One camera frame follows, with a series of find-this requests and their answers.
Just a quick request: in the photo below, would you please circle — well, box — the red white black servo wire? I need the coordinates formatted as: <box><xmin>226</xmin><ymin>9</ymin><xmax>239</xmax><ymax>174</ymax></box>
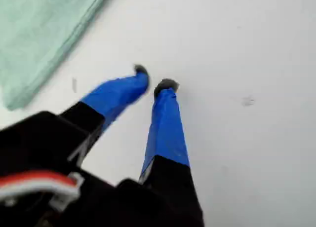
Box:
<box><xmin>0</xmin><ymin>171</ymin><xmax>83</xmax><ymax>209</ymax></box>

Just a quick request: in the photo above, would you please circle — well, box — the green t-shirt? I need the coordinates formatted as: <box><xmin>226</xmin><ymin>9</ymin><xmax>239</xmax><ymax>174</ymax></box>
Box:
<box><xmin>0</xmin><ymin>0</ymin><xmax>117</xmax><ymax>112</ymax></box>

